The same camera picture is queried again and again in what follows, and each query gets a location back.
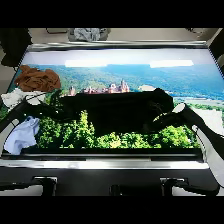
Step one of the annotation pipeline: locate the brown garment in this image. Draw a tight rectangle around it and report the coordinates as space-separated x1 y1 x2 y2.
14 64 62 93

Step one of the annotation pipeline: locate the light blue garment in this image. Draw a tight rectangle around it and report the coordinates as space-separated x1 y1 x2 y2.
3 115 41 156

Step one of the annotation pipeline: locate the silver frame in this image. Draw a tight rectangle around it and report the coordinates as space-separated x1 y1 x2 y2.
0 40 224 197

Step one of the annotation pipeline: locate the black garment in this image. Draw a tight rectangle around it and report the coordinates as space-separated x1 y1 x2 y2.
59 87 175 138

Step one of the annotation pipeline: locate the white garment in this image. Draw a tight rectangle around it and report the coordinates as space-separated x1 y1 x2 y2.
0 87 48 110

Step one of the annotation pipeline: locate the grey garment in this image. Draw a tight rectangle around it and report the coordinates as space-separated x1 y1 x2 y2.
67 27 110 42

